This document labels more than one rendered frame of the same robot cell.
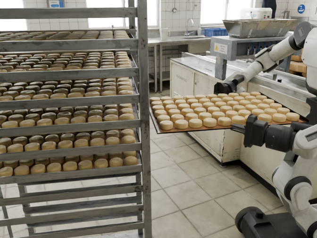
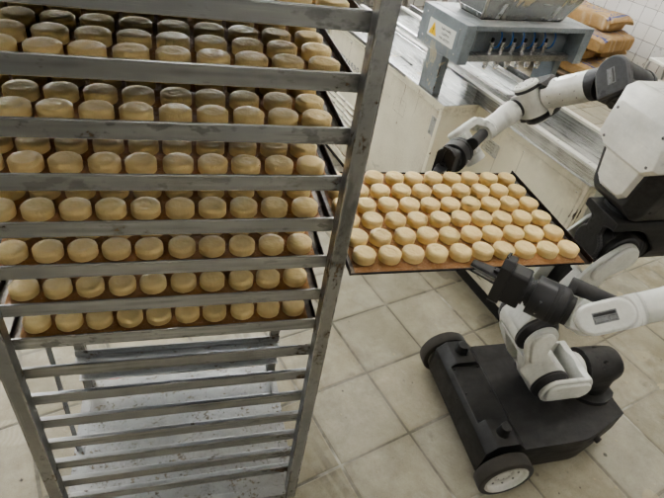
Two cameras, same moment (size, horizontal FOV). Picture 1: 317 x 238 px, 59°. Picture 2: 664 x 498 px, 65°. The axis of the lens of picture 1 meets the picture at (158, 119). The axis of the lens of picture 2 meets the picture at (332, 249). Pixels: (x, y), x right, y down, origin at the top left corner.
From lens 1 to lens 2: 0.37 m
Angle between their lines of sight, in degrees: 19
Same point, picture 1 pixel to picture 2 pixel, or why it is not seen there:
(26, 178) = (113, 337)
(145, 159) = (325, 316)
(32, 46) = (146, 131)
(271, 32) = (539, 13)
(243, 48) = (482, 39)
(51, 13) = (193, 75)
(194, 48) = not seen: outside the picture
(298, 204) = (533, 357)
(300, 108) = (562, 183)
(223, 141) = not seen: hidden behind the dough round
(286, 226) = (498, 368)
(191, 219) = (349, 339)
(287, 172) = not seen: hidden behind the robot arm
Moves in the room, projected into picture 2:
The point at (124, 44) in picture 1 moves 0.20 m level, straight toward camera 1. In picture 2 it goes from (324, 136) to (351, 208)
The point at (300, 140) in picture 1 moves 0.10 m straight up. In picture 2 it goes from (583, 320) to (607, 284)
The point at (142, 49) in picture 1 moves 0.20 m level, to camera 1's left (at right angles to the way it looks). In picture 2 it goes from (358, 154) to (232, 142)
